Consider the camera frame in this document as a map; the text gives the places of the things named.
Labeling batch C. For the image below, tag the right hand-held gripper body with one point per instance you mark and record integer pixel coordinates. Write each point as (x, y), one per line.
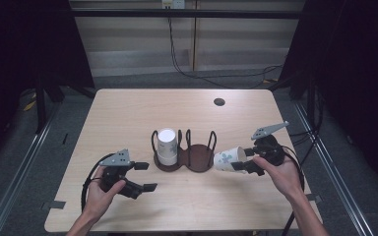
(269, 147)

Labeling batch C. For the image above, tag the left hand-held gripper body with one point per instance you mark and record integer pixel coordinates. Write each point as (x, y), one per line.
(116, 159)

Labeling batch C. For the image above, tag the floral paper cup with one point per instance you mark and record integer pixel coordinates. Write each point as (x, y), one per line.
(226, 160)

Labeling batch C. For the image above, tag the stack of white paper cups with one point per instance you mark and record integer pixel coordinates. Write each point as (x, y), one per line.
(167, 144)

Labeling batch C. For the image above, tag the wooden cup holder black rods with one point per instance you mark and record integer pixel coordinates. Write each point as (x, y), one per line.
(198, 159)

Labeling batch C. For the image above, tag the person's right hand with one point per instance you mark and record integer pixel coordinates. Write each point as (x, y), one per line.
(285, 178)

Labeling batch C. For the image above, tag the person's left hand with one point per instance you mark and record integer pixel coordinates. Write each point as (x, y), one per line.
(96, 200)

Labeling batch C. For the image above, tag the grey tape piece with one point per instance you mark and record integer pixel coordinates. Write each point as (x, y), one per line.
(54, 205)
(314, 197)

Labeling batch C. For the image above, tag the black metal stand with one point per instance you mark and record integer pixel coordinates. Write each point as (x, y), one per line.
(41, 105)

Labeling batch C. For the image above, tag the dark curtain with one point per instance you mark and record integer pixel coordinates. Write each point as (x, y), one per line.
(351, 65)
(19, 42)

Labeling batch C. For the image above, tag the black horizontal bar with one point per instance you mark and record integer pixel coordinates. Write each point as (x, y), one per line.
(177, 13)

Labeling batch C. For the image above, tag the white power outlet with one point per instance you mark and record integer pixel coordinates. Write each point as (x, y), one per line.
(173, 4)

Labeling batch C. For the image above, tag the metal floor rail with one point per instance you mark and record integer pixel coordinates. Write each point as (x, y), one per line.
(16, 183)
(334, 177)

